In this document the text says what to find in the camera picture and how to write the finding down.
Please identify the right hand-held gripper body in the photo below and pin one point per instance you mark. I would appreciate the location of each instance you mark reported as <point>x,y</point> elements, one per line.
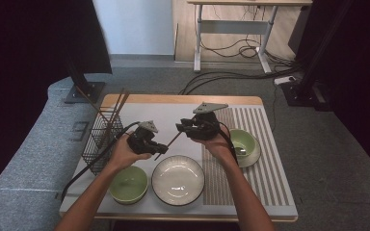
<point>205,126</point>

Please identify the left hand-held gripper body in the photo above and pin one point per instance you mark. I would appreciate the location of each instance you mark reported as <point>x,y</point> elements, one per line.
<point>141,142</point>

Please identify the green bowl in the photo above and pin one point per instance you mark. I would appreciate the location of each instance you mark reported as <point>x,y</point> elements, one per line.
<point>253,159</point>
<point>135,189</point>
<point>245,139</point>

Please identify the person's left hand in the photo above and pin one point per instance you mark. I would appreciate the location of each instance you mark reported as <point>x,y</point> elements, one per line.
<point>122,155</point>

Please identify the person's right hand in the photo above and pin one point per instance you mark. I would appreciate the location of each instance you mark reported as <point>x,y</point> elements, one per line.
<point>218,146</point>

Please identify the white plate with dark rim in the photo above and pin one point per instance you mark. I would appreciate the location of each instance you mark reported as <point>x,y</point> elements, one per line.
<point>178,179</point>

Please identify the striped brown placemat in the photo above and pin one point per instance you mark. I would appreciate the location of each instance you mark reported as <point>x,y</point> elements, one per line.
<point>212,189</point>

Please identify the white power strip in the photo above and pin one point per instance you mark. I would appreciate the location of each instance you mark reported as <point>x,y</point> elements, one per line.
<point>285,79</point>

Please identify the white-legged desk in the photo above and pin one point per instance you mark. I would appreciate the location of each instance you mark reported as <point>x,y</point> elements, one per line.
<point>234,27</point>

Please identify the black curtain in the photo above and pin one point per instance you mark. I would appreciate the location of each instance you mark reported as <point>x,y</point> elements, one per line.
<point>359,64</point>
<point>29,48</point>

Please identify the black stand with base plate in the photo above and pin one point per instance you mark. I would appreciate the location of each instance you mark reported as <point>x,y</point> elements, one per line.
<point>305,96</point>
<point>86,93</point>

